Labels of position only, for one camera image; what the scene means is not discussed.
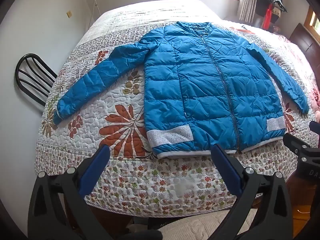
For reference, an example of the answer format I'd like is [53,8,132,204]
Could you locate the white curtain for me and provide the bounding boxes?
[237,0,263,27]

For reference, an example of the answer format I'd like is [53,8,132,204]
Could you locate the blue puffer jacket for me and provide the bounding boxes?
[53,21,310,159]

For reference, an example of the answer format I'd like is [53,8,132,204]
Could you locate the small wooden window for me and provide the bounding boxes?
[306,5,320,34]

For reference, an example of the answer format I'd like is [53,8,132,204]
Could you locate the cream knit cloth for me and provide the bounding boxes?
[159,209,258,240]

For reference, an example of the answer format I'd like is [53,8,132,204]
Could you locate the pink cloth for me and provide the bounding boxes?
[309,96,320,120]

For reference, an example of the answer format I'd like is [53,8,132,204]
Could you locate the dark wooden headboard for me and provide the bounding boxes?
[289,22,320,65]

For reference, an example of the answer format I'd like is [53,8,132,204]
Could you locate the red hanging item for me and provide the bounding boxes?
[261,4,273,30]

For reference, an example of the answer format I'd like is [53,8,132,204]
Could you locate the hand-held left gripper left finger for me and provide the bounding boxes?
[27,144,111,240]

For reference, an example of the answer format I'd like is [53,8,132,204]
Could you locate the floral quilted bedspread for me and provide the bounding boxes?
[35,0,320,217]

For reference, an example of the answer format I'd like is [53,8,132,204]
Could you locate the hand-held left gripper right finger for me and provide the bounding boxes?
[211,144,294,240]

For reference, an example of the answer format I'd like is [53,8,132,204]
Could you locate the black metal chair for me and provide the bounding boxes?
[15,53,58,112]

